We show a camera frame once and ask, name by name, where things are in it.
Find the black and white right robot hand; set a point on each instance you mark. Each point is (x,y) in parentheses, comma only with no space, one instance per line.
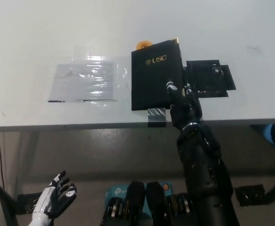
(186,110)

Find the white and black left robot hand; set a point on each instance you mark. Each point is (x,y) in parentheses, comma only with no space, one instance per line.
(57,197)

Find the black USC diary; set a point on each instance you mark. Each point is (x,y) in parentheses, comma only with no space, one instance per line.
(151,80)

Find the grey tape strip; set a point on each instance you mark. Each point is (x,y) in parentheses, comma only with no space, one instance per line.
(157,115)

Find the black flat tray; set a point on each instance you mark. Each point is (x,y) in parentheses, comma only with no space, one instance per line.
(210,77)

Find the teal TP-Link box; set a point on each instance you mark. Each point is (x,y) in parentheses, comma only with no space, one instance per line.
(115,191)

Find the clear plastic film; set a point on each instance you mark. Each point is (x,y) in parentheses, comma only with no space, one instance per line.
(122,73)

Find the orange tassel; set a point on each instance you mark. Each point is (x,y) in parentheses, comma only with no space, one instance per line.
(143,44)

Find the clear plastic sheet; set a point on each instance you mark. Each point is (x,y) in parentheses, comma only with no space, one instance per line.
(80,80)

